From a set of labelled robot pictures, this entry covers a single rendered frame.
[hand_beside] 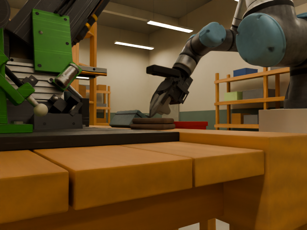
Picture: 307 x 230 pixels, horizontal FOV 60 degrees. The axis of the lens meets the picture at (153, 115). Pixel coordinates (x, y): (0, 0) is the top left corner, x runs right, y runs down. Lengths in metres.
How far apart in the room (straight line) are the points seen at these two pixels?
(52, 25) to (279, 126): 0.73
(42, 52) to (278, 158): 0.71
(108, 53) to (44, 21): 9.85
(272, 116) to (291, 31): 0.22
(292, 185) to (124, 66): 10.57
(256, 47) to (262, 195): 0.35
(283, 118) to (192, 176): 0.46
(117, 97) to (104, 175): 10.38
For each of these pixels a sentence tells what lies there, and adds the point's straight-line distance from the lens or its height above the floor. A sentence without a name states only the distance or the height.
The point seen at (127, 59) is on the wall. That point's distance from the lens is 11.06.
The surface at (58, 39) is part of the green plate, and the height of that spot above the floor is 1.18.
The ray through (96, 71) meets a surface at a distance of 1.07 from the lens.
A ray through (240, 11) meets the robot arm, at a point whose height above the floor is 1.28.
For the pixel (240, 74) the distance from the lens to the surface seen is 6.85.
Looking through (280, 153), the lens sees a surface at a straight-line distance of 0.44.
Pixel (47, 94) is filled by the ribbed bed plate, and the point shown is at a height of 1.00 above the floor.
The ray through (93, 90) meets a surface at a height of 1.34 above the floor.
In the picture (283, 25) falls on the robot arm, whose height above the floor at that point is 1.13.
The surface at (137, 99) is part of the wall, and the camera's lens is 11.01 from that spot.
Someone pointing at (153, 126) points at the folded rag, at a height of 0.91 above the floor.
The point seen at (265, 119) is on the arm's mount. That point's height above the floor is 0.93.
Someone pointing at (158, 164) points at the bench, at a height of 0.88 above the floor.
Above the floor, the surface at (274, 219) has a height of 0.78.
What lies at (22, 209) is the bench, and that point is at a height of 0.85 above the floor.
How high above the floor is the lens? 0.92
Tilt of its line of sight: 1 degrees up
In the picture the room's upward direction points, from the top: straight up
